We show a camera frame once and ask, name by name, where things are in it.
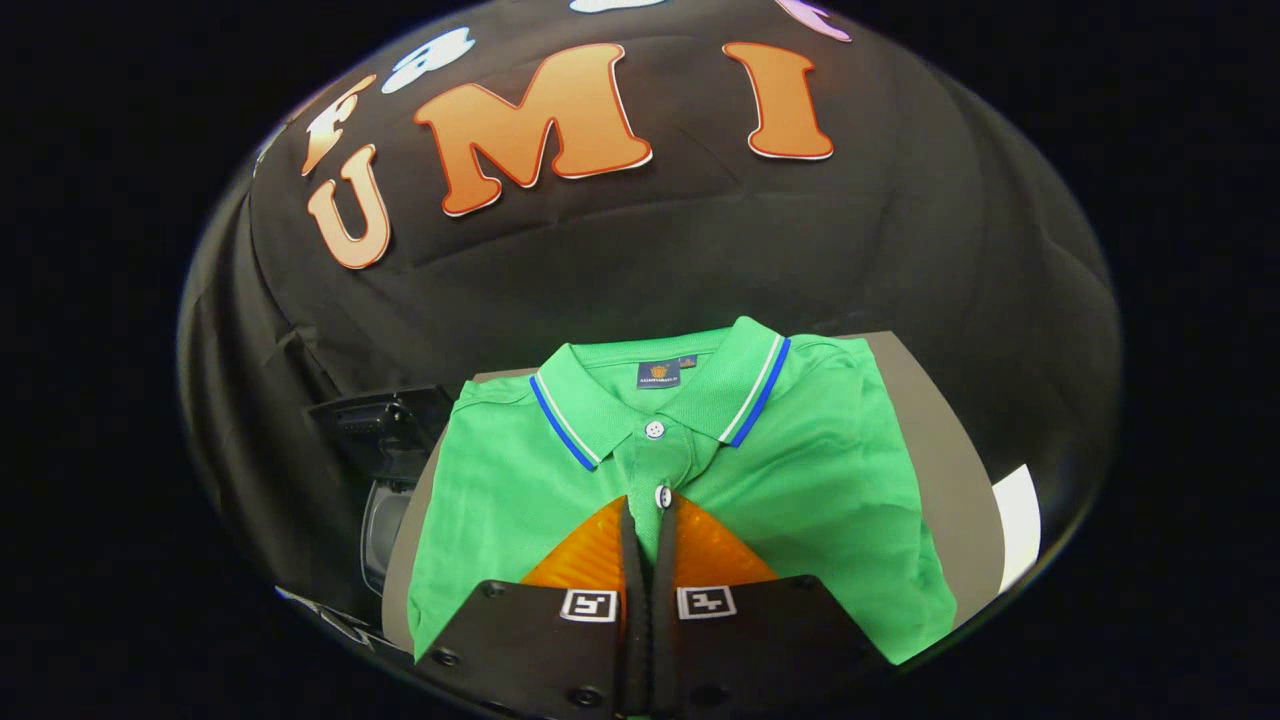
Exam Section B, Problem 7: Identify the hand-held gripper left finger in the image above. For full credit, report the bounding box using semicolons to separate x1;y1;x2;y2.
415;495;650;720

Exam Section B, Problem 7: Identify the green polo shirt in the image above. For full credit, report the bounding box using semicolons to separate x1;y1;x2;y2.
407;316;959;667

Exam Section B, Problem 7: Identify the white flat board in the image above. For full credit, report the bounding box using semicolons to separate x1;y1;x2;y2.
990;463;1044;594

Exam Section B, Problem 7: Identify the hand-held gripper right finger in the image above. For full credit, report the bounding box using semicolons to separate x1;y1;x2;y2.
650;490;896;720

